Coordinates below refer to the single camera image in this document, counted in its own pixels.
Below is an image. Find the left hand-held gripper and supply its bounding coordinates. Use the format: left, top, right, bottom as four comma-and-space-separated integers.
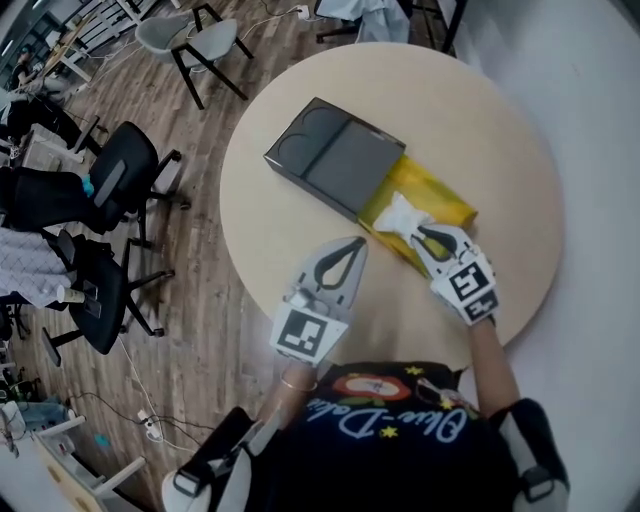
269, 236, 370, 369

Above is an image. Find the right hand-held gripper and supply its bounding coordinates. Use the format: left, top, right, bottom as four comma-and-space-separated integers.
409, 223, 502, 328

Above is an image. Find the white item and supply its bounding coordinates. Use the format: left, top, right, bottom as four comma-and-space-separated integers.
373, 190, 437, 247

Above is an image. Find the yellow box tray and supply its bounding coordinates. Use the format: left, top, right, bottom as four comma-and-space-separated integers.
356, 154, 479, 279

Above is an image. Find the dark grey box sleeve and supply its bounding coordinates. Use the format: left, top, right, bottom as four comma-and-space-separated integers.
263, 96, 407, 224

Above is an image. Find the person's left forearm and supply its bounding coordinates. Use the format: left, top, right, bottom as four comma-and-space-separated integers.
257, 360, 321, 451

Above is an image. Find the person's right forearm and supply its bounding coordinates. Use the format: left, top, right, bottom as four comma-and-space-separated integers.
467, 319, 522, 417

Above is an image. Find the black printed shirt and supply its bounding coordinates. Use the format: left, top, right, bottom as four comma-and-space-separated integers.
247, 359, 524, 512

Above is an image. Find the black table leg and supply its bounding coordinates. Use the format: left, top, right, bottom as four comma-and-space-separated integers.
433, 0, 470, 57

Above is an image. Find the grey shell chair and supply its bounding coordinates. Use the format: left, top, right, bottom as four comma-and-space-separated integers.
134, 4, 255, 111

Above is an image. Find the paper cup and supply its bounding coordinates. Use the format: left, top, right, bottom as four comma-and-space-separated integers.
55, 284, 85, 306

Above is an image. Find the black office chair with clothing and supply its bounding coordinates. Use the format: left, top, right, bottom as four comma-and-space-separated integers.
0, 166, 129, 235

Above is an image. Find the white patterned cloth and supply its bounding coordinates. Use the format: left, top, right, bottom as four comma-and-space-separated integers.
0, 228, 71, 304

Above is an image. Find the white framed wooden desk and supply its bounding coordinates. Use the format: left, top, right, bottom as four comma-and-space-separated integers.
37, 0, 151, 85

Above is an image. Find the thin wrist bracelet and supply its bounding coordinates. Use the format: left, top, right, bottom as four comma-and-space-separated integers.
279, 375, 320, 394

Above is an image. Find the white floor cable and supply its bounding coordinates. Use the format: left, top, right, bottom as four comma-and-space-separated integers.
117, 335, 199, 454

